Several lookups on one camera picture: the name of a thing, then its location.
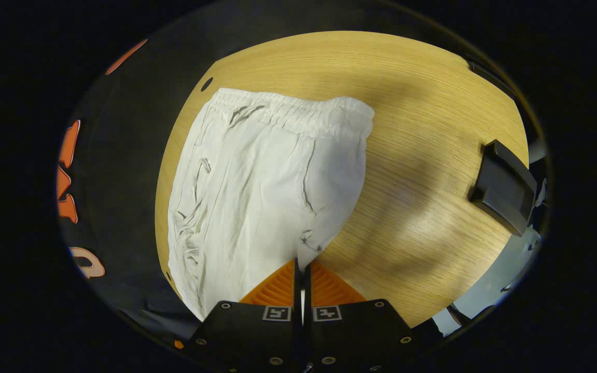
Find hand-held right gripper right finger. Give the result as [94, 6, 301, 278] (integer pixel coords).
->
[303, 260, 421, 373]

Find white jeans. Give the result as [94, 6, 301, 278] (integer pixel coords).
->
[166, 87, 376, 322]

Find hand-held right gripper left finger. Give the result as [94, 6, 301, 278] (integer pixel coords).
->
[183, 259, 299, 373]

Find black backdrop cloth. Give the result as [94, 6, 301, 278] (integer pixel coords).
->
[56, 3, 517, 355]

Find black rectangular block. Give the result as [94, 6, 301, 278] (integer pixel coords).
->
[468, 139, 538, 238]

